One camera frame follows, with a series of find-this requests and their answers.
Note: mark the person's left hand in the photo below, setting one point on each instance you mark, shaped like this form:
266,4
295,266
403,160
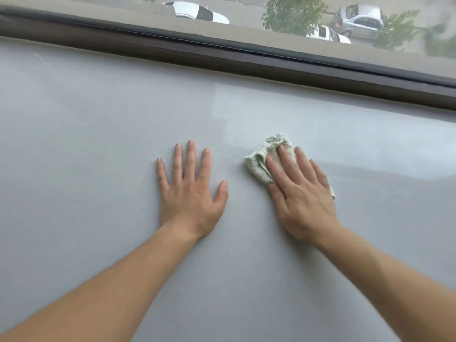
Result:
189,206

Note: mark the person's right hand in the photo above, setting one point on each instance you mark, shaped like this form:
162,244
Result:
306,210

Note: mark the white cleaning cloth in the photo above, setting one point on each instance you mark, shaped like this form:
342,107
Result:
260,160

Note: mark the person's right forearm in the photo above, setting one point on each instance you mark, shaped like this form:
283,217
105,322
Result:
392,281

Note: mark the person's left forearm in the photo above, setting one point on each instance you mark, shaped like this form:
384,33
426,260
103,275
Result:
107,299

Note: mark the small white car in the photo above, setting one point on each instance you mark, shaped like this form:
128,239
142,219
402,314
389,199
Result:
327,34

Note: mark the silver car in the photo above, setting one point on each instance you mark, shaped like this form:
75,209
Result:
360,23

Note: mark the long white car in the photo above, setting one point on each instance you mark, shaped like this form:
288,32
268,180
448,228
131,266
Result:
189,10

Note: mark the bushy green tree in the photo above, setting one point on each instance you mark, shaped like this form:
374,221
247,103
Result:
292,14

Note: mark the slender green tree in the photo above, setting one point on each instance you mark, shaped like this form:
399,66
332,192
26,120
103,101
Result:
395,32

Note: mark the blurred green tree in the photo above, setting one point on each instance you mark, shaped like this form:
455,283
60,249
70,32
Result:
441,40

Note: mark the dark brown window frame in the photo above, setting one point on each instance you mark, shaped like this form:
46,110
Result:
213,53

